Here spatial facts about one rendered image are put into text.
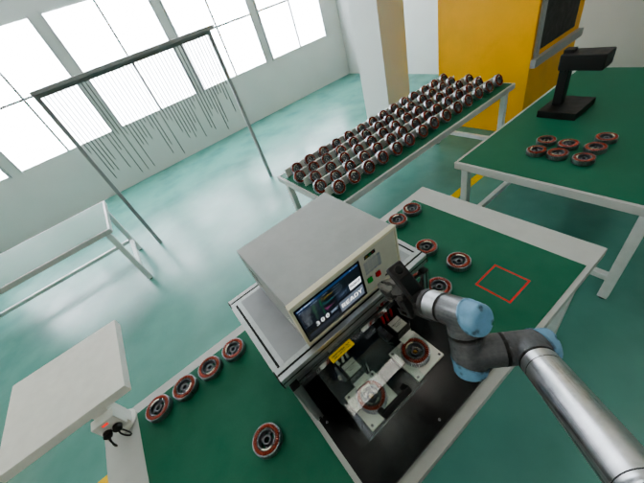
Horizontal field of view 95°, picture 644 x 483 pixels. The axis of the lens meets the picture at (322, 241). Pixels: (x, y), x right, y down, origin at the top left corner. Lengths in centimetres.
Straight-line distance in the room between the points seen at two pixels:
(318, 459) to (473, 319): 80
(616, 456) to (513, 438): 144
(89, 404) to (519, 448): 188
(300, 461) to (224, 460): 30
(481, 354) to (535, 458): 132
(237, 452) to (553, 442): 152
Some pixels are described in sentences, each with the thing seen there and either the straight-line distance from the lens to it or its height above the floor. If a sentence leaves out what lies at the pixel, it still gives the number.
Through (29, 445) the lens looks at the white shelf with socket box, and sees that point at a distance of 135.
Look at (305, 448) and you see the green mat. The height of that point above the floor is 75.
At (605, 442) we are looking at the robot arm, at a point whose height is 137.
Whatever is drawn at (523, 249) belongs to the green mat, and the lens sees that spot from 174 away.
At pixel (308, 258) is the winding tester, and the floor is 132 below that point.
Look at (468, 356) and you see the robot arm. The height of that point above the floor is 126.
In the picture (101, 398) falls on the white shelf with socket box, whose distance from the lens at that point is 124.
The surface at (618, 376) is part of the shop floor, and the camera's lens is 236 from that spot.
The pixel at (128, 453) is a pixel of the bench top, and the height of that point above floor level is 75.
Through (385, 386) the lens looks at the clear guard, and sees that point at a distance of 97.
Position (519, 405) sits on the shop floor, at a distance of 213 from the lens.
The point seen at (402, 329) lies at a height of 92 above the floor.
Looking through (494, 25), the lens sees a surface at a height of 114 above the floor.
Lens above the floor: 196
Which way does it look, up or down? 40 degrees down
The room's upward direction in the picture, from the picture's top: 20 degrees counter-clockwise
